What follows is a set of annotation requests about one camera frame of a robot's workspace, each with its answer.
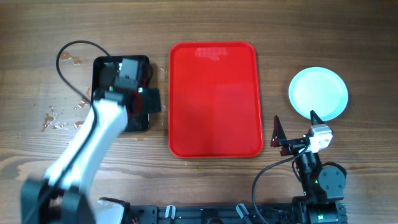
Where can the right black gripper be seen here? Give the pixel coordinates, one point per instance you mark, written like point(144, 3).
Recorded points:
point(279, 139)

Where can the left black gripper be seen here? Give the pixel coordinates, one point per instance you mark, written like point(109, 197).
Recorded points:
point(152, 99)

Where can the light blue plate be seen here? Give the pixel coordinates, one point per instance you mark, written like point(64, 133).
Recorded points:
point(320, 90)

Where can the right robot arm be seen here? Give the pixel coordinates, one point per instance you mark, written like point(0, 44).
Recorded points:
point(323, 184)

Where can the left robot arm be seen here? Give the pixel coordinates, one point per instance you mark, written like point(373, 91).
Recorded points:
point(62, 195)

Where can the black rectangular tray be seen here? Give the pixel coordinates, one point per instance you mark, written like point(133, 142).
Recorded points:
point(123, 79)

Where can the red plastic tray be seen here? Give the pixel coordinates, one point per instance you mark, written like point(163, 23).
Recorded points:
point(214, 101)

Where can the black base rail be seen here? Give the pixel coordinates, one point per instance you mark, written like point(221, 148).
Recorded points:
point(278, 213)

